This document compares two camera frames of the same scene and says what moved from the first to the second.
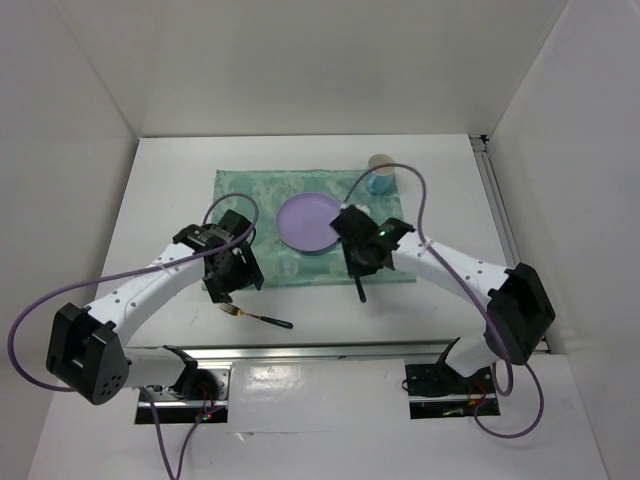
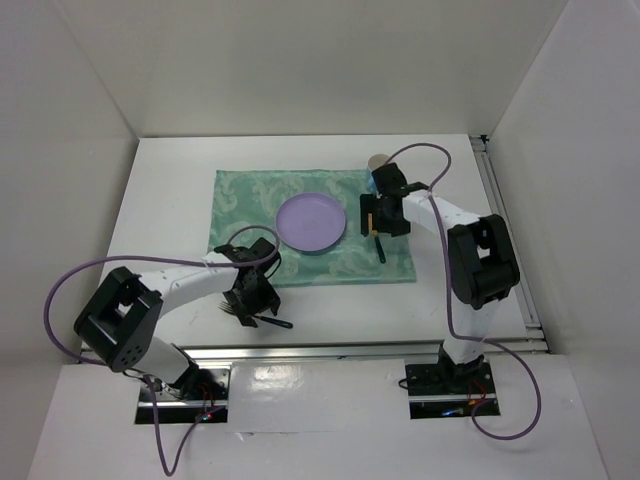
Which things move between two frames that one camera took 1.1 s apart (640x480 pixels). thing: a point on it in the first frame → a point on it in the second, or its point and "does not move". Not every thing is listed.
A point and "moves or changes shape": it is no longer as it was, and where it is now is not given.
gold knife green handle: (360, 290) moves or changes shape
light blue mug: (380, 180) does not move
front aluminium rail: (258, 353) does not move
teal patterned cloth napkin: (279, 265) does not move
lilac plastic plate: (303, 223) does not move
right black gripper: (354, 270) → (369, 204)
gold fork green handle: (240, 312) does not move
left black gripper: (249, 267) → (268, 297)
